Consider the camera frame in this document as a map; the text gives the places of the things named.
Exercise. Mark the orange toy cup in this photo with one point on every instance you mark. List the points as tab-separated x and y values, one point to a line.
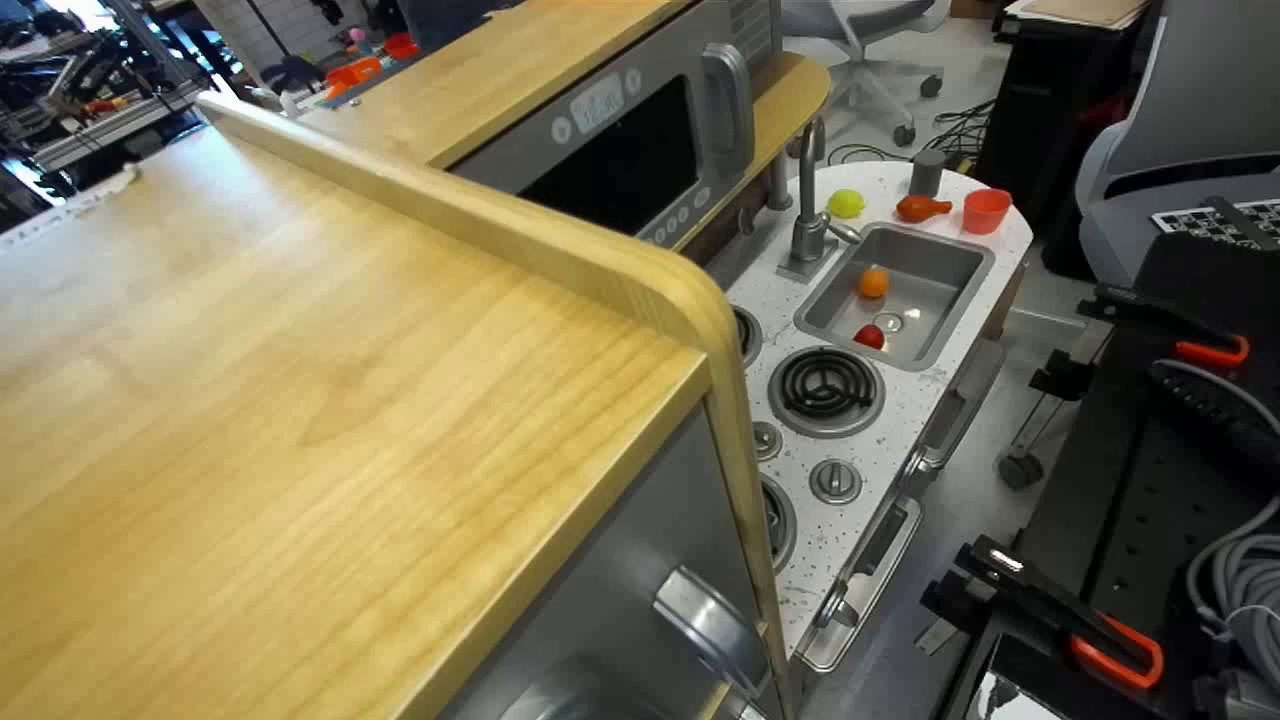
984	211

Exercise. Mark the black coil stove burner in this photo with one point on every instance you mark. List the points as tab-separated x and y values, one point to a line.
745	337
827	386
776	520

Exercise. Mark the silver stove knob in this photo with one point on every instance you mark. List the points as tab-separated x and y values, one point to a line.
766	439
836	481

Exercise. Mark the gray toy microwave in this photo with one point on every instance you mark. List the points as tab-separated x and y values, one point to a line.
624	161

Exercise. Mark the gray toy faucet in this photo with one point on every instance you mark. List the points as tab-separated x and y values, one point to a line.
806	213

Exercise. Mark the red toy tomato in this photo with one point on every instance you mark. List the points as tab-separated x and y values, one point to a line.
870	337

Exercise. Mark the orange toy ball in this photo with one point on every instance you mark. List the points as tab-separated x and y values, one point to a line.
875	280

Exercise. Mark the yellow-green toy ball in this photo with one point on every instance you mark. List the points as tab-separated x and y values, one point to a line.
845	207

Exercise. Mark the metal toy sink basin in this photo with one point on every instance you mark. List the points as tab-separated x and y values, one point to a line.
933	267

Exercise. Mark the wooden white toy kitchen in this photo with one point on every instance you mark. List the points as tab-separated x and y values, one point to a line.
334	400

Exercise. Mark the orange toy drumstick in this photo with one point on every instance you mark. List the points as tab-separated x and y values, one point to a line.
919	211

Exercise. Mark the black stand foot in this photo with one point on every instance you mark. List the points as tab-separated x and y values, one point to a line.
1023	470

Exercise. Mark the orange toy pieces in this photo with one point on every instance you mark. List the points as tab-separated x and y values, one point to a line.
355	71

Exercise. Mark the black cabinet wooden top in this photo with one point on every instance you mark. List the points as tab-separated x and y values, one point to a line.
1054	123

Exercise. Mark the black perforated breadboard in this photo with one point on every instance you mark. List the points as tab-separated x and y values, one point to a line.
1134	520

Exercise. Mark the gray perforated metal plate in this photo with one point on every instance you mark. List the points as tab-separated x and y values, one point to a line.
1213	220

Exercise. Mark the gray padded chair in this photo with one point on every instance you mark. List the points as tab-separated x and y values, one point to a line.
1203	94

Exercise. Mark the black equipment rack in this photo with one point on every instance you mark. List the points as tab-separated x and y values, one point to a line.
83	81

